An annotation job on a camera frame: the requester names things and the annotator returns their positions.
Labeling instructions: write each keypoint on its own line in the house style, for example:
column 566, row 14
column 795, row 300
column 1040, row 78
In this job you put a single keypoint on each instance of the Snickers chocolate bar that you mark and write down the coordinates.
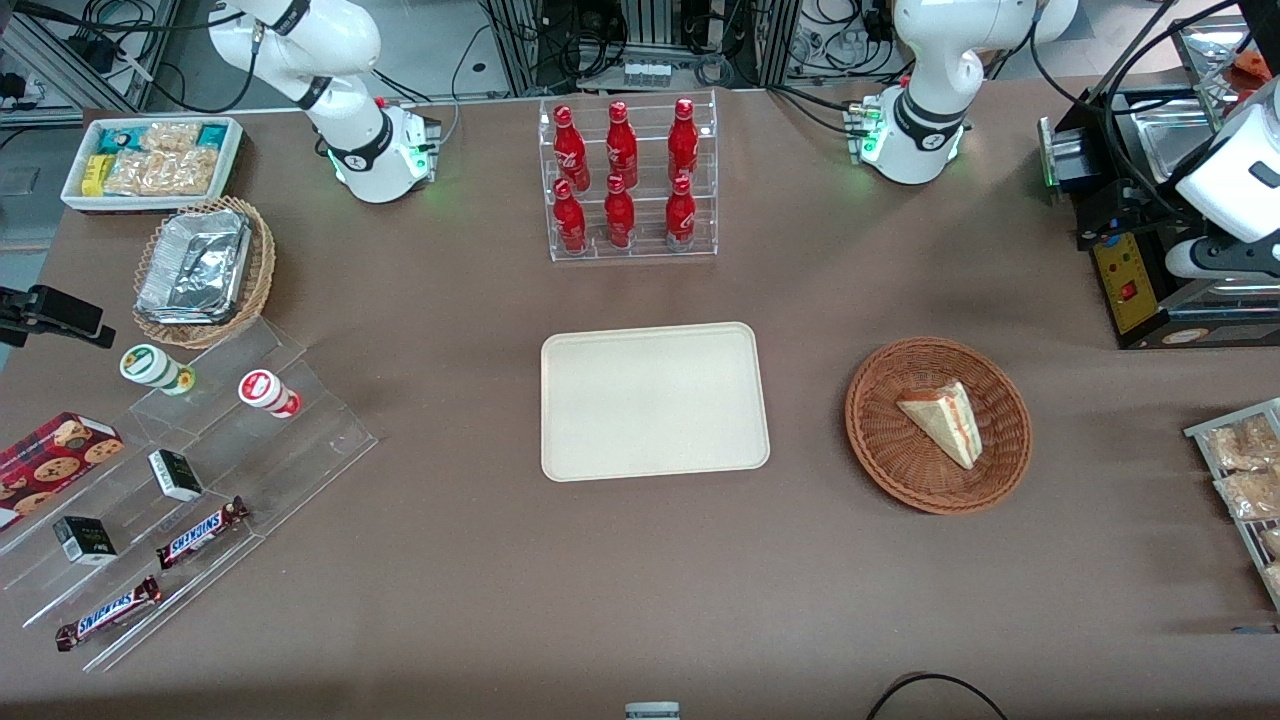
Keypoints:
column 203, row 532
column 108, row 613

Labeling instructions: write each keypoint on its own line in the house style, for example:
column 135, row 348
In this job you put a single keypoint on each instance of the black machine yellow panel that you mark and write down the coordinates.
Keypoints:
column 1130, row 290

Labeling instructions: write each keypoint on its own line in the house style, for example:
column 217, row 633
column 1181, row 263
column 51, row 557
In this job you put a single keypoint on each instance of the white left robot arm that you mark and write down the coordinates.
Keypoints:
column 925, row 120

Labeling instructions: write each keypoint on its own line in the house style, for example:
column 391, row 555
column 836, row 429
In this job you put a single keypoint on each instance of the aluminium frame rack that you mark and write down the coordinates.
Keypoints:
column 780, row 40

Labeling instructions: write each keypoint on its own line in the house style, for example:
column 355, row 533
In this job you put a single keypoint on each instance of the clear acrylic stepped shelf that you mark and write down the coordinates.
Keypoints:
column 300, row 440

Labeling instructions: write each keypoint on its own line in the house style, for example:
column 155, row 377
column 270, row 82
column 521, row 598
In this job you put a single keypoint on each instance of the yellow snack packet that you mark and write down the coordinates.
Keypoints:
column 95, row 175

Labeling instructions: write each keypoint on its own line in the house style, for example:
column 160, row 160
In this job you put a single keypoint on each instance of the clear acrylic bottle rack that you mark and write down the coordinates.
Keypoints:
column 650, row 150

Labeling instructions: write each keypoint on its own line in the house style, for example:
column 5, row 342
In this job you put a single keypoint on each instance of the white power strip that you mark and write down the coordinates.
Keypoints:
column 648, row 72

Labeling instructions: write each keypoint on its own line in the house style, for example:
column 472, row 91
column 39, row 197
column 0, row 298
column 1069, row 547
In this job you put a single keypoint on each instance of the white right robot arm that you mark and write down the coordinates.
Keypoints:
column 370, row 150

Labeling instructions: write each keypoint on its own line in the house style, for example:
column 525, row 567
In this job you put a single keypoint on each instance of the aluminium foil container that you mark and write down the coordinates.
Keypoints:
column 195, row 265

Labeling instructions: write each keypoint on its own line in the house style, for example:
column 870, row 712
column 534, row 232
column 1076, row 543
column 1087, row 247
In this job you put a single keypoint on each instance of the red cola bottle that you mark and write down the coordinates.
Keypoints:
column 619, row 212
column 680, row 210
column 568, row 148
column 570, row 215
column 621, row 145
column 683, row 140

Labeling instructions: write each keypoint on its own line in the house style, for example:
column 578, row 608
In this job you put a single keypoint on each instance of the red lid cup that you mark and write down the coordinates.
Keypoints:
column 260, row 388

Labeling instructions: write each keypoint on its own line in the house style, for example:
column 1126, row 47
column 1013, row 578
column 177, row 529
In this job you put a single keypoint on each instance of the small blue object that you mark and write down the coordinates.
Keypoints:
column 1255, row 630

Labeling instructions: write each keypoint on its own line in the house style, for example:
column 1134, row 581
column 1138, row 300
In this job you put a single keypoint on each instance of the brown wicker basket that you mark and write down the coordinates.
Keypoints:
column 900, row 470

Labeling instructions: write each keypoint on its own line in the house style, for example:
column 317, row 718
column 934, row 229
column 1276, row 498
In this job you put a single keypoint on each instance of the red tartan cookie box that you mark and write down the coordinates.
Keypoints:
column 50, row 460

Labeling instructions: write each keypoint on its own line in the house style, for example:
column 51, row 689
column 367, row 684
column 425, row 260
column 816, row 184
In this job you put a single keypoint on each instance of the black power adapter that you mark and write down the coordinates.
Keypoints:
column 95, row 50

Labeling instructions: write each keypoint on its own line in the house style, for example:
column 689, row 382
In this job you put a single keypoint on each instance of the tray of snack bags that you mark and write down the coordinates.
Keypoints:
column 1200, row 430

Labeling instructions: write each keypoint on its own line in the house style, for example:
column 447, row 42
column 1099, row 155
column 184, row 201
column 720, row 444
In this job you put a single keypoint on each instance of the green lid cup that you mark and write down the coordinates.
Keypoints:
column 148, row 365

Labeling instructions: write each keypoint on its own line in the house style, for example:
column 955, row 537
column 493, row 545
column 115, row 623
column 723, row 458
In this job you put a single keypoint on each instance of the cream plastic tray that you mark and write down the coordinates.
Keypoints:
column 600, row 400

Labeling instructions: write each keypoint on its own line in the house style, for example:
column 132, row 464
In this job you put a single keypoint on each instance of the stainless steel tray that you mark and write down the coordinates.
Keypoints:
column 1180, row 140

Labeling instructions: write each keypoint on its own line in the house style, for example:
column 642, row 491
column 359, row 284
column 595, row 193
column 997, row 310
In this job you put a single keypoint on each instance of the light wicker basket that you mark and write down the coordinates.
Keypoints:
column 262, row 270

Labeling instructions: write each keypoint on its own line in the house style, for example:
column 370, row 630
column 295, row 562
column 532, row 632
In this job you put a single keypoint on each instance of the small grey device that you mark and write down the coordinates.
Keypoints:
column 652, row 711

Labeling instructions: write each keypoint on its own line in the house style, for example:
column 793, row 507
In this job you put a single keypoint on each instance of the small black carton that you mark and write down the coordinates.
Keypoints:
column 85, row 540
column 175, row 475

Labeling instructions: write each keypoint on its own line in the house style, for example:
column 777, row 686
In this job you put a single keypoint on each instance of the teal snack packet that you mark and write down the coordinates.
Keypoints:
column 120, row 140
column 212, row 135

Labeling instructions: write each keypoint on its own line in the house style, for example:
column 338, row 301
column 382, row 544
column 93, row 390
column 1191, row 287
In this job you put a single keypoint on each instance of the aluminium frame beam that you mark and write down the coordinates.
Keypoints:
column 45, row 50

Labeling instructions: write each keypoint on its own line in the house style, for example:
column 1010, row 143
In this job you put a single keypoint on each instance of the clear bag of crackers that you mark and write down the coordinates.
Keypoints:
column 1272, row 540
column 172, row 135
column 1240, row 445
column 1250, row 495
column 1275, row 578
column 160, row 172

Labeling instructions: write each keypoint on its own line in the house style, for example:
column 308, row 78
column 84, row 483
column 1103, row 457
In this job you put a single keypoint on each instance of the triangle sandwich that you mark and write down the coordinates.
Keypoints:
column 950, row 425

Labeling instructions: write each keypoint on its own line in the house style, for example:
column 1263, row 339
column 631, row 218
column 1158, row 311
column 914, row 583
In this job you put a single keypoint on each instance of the white rectangular snack bin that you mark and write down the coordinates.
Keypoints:
column 150, row 201

